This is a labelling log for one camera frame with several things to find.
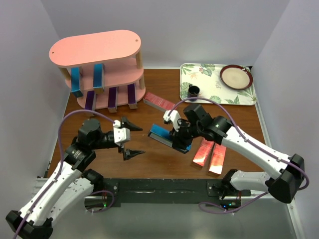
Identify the pink three-tier shelf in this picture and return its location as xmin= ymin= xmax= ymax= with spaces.
xmin=49 ymin=30 xmax=146 ymax=110

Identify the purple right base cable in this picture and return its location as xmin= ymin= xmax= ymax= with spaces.
xmin=198 ymin=191 xmax=271 ymax=215

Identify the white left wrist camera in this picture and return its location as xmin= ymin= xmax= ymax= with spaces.
xmin=113 ymin=120 xmax=131 ymax=145

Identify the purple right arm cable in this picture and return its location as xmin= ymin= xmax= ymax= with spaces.
xmin=169 ymin=97 xmax=310 ymax=191

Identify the silver purple toothpaste box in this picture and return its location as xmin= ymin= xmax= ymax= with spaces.
xmin=107 ymin=87 xmax=118 ymax=113

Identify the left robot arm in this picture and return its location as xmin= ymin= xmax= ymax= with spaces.
xmin=5 ymin=117 xmax=143 ymax=239

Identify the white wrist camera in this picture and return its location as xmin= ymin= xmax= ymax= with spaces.
xmin=113 ymin=120 xmax=131 ymax=145
xmin=163 ymin=110 xmax=180 ymax=132

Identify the dark blue mug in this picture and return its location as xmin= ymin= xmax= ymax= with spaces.
xmin=187 ymin=84 xmax=200 ymax=102

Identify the black base mat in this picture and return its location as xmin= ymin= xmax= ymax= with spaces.
xmin=93 ymin=178 xmax=251 ymax=208

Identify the red rimmed beige plate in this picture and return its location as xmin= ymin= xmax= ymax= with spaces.
xmin=220 ymin=65 xmax=253 ymax=90

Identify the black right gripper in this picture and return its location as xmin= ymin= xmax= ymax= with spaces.
xmin=169 ymin=118 xmax=202 ymax=150

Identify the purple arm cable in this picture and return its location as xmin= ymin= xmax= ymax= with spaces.
xmin=11 ymin=110 xmax=120 ymax=239
xmin=169 ymin=97 xmax=310 ymax=191

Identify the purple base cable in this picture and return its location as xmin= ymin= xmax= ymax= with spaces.
xmin=198 ymin=191 xmax=271 ymax=215
xmin=86 ymin=190 xmax=116 ymax=214

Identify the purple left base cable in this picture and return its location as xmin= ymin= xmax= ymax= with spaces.
xmin=86 ymin=190 xmax=116 ymax=214

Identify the blue toothpaste box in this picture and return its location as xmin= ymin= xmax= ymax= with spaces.
xmin=148 ymin=124 xmax=191 ymax=154
xmin=71 ymin=67 xmax=83 ymax=98
xmin=93 ymin=63 xmax=104 ymax=94

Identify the red toothpaste box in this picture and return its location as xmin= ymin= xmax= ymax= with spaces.
xmin=143 ymin=92 xmax=174 ymax=112
xmin=206 ymin=144 xmax=226 ymax=175
xmin=191 ymin=139 xmax=215 ymax=169

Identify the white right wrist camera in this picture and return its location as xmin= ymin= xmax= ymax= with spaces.
xmin=163 ymin=110 xmax=180 ymax=132

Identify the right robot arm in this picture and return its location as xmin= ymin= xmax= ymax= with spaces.
xmin=163 ymin=104 xmax=306 ymax=204

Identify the floral serving tray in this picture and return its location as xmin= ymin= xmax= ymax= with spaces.
xmin=179 ymin=63 xmax=257 ymax=106

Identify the blue toothpaste box front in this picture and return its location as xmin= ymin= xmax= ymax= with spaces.
xmin=71 ymin=67 xmax=83 ymax=98

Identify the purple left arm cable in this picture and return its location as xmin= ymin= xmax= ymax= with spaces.
xmin=11 ymin=110 xmax=120 ymax=239

